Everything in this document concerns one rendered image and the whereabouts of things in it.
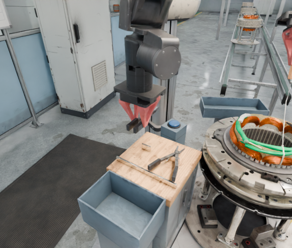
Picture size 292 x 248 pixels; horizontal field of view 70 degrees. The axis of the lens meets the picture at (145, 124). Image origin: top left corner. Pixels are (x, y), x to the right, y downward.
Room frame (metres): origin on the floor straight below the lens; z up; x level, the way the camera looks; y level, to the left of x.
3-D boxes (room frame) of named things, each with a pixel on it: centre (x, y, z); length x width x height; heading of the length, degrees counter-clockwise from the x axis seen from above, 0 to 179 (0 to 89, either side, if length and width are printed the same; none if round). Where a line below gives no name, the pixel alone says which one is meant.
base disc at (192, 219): (0.45, -0.33, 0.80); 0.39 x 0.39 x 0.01
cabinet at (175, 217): (0.43, -0.03, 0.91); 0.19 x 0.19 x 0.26; 57
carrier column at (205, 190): (0.52, -0.22, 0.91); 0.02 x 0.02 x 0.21
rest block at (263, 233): (0.33, -0.35, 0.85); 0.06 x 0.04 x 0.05; 105
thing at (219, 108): (0.77, -0.36, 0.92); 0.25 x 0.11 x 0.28; 85
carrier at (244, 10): (5.11, -2.21, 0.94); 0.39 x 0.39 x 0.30
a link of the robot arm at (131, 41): (0.43, 0.01, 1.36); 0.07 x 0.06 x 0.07; 31
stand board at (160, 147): (0.43, -0.03, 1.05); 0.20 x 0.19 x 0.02; 147
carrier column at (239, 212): (0.35, -0.26, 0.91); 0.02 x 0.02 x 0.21
